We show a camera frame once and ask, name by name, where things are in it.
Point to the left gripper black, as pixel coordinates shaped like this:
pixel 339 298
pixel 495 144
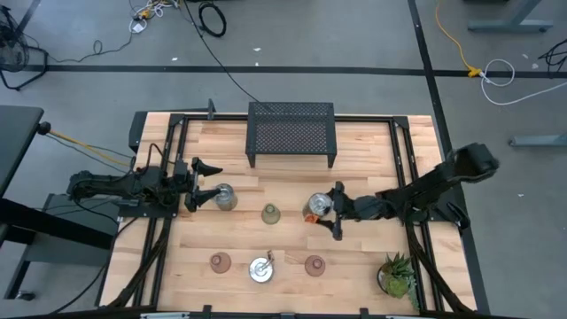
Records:
pixel 191 190

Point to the black clamp bracket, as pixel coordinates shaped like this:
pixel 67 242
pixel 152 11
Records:
pixel 212 110

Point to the black side table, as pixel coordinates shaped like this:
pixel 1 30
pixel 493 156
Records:
pixel 17 142

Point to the tin can orange label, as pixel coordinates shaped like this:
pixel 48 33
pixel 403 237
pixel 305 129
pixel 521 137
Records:
pixel 319 204

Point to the black aluminium table frame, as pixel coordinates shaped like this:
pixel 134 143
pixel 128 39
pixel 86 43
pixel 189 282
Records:
pixel 212 118

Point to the silver tin can pull tab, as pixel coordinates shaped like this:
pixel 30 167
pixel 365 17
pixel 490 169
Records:
pixel 261 269

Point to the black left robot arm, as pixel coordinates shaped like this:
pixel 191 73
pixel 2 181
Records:
pixel 111 184

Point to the grey desk foot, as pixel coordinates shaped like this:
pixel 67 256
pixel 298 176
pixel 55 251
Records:
pixel 538 141

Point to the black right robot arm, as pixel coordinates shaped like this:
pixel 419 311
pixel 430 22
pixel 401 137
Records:
pixel 434 181

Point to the white power strip with plugs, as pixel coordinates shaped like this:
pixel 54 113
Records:
pixel 138 27

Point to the pink glass candlestick holder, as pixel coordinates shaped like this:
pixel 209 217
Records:
pixel 220 262
pixel 315 265

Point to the black floor fan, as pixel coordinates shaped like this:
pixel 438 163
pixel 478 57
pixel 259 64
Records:
pixel 13 49

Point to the black perforated metal shelf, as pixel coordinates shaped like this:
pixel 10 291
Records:
pixel 288 133

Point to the grey desk leg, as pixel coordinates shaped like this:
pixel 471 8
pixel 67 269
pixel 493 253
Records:
pixel 509 25

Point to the ribbed silver tin can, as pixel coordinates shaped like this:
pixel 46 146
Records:
pixel 227 199

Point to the green succulent plant in pot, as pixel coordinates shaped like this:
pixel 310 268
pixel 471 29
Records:
pixel 397 277

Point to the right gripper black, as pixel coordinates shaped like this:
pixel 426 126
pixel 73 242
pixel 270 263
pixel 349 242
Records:
pixel 350 208

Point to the green glass candlestick holder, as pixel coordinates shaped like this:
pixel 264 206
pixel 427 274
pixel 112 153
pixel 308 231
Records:
pixel 270 214

